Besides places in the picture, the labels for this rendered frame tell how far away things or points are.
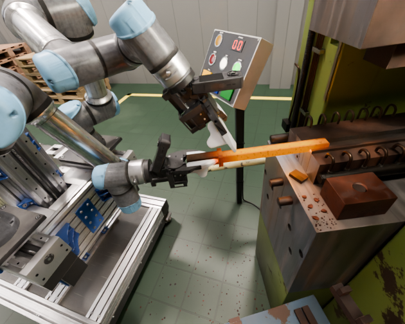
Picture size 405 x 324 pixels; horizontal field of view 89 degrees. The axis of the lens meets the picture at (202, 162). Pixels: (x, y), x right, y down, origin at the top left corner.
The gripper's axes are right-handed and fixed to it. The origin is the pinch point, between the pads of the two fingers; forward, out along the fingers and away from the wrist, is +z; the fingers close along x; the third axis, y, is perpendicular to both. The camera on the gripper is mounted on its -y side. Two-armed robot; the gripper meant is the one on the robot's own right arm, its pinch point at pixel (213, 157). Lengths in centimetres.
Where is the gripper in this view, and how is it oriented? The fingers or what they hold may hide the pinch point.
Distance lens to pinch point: 60.5
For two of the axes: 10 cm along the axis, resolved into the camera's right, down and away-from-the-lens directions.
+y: 1.1, 7.4, 6.6
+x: 0.8, 6.6, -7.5
